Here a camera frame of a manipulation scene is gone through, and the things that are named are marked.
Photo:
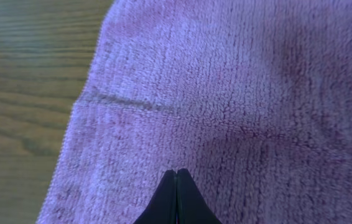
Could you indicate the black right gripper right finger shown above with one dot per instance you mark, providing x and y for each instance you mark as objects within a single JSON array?
[{"x": 191, "y": 206}]

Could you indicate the purple microfiber cloth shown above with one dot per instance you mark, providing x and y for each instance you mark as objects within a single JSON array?
[{"x": 254, "y": 98}]

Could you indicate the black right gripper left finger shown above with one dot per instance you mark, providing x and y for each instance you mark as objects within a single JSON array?
[{"x": 162, "y": 206}]

